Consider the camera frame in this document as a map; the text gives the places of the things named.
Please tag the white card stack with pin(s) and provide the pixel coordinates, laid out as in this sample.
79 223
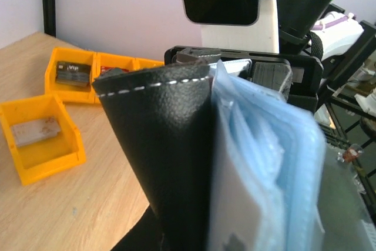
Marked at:
34 131

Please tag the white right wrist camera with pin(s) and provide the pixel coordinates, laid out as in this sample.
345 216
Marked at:
249 25

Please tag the black card stack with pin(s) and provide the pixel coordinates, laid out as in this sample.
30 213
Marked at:
72 73

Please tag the yellow bin with blue cards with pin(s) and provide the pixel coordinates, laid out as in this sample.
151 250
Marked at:
142 63

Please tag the yellow bin with red cards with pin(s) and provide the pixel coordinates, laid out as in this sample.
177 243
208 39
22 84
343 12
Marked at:
107 61

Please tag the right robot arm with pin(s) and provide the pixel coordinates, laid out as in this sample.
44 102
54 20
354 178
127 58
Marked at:
323 45

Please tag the red VIP card stack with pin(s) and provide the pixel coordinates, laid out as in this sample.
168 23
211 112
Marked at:
113 70

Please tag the yellow bin with white cards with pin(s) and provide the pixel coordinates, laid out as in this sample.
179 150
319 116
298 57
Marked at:
50 156

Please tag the black leather card holder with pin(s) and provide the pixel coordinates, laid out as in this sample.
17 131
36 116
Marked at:
225 164

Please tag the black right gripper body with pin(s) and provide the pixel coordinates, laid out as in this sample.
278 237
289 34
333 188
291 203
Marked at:
264 74

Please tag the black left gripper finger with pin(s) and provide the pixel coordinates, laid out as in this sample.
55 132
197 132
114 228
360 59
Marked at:
146 235

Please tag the black frame post right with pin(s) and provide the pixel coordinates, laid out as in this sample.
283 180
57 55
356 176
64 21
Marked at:
49 17

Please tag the yellow bin with black cards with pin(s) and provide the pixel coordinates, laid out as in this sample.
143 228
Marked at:
69 93

